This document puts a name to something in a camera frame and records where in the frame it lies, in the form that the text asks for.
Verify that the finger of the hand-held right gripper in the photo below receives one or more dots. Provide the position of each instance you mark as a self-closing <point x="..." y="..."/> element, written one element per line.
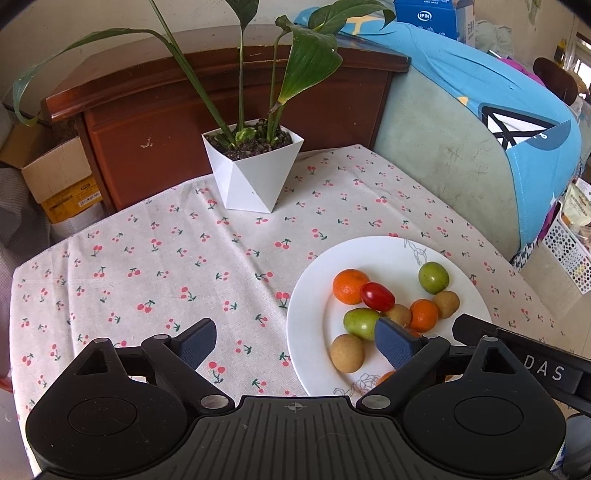
<point x="471" y="328"/>

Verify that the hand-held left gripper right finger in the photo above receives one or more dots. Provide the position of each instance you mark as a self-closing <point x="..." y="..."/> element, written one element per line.
<point x="392" y="344"/>

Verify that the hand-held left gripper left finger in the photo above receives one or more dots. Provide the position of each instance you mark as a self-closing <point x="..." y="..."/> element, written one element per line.
<point x="198" y="341"/>

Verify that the large green jujube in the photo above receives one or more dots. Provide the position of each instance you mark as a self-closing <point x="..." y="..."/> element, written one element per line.
<point x="360" y="323"/>

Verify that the large brown longan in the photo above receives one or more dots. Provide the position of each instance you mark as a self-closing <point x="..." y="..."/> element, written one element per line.
<point x="347" y="353"/>

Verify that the red cherry tomato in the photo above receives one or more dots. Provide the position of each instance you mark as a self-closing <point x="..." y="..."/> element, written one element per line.
<point x="377" y="296"/>

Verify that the large orange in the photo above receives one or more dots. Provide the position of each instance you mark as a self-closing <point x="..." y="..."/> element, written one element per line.
<point x="351" y="286"/>

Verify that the white round plate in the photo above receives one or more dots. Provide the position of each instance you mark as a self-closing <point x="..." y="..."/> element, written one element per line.
<point x="392" y="258"/>

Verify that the small green jujube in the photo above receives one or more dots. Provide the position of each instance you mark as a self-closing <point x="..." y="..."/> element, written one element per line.
<point x="433" y="277"/>

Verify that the cherry print tablecloth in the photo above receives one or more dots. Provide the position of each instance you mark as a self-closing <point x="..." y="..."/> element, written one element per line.
<point x="138" y="240"/>

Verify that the white perforated basket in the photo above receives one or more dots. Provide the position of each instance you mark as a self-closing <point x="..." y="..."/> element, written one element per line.
<point x="568" y="254"/>

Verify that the pale food packet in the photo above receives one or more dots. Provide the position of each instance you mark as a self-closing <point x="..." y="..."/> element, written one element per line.
<point x="577" y="203"/>

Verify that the white faceted plant pot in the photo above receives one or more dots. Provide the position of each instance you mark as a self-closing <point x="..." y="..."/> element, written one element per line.
<point x="249" y="180"/>

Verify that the white storage box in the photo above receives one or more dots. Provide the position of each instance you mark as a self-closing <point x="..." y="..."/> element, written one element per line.
<point x="11" y="429"/>

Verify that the checked grey curtain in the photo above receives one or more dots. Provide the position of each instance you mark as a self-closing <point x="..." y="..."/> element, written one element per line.
<point x="18" y="221"/>

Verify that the open cardboard box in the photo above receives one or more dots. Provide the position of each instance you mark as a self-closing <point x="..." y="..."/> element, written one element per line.
<point x="51" y="175"/>

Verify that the dark wooden cabinet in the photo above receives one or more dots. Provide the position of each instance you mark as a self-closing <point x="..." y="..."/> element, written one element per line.
<point x="138" y="120"/>

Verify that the blue printed cloth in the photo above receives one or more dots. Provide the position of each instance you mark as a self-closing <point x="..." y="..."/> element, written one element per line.
<point x="461" y="69"/>

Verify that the dark wooden chair back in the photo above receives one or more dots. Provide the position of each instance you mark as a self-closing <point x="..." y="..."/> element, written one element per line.
<point x="554" y="78"/>

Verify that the grey cloth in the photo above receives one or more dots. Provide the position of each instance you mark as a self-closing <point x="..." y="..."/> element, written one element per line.
<point x="494" y="39"/>

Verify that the green leafy plant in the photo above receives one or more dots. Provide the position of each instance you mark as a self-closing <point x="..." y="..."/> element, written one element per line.
<point x="309" y="55"/>

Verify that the blue and white carton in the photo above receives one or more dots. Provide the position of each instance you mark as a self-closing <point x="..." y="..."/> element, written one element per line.
<point x="425" y="18"/>

